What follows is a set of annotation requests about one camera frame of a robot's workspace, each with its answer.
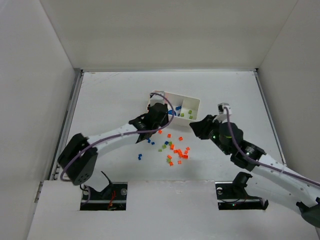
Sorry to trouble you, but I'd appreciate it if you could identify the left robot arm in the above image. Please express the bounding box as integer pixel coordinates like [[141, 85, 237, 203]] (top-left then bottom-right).
[[57, 102, 170, 190]]

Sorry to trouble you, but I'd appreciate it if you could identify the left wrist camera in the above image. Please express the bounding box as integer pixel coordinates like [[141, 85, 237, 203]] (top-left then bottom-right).
[[149, 91, 165, 106]]

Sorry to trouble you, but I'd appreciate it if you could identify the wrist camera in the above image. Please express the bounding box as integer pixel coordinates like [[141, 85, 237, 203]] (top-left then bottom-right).
[[149, 91, 165, 106], [217, 102, 232, 116]]

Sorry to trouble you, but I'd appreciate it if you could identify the white three-compartment tray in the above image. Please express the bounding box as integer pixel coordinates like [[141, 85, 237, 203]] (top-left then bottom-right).
[[145, 89, 201, 128]]

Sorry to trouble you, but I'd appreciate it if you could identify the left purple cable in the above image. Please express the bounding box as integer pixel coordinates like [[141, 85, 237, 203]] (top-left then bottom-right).
[[59, 92, 176, 182]]

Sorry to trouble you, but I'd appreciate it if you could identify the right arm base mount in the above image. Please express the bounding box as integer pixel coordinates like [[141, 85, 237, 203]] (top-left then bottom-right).
[[215, 172, 269, 211]]

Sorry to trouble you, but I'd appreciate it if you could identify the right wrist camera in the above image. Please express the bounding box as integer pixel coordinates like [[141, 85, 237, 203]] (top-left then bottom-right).
[[217, 102, 232, 116]]

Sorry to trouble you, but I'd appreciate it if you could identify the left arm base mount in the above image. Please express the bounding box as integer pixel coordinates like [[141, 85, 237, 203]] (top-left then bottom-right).
[[80, 171, 128, 212]]

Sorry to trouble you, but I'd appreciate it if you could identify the aluminium table rail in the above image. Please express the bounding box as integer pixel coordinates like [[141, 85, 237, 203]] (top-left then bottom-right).
[[254, 68, 287, 166], [45, 68, 84, 181]]

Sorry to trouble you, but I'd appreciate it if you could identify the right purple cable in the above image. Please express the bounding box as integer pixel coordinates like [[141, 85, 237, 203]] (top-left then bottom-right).
[[222, 106, 320, 188]]

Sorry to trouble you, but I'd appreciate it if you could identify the right aluminium table rail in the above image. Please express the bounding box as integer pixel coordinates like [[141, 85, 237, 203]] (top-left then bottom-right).
[[254, 68, 287, 166]]

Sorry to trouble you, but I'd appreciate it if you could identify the purple cable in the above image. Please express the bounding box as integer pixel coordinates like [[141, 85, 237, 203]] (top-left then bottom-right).
[[59, 92, 176, 182], [222, 106, 320, 188]]

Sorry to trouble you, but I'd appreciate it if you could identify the left aluminium table rail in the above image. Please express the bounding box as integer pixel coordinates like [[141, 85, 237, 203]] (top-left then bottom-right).
[[45, 68, 84, 181]]

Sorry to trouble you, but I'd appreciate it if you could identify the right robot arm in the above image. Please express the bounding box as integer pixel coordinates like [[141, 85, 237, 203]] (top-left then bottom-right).
[[189, 114, 320, 228]]

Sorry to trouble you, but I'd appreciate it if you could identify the orange two-by-two lego brick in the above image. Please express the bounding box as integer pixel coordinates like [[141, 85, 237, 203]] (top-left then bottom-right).
[[173, 149, 182, 154]]

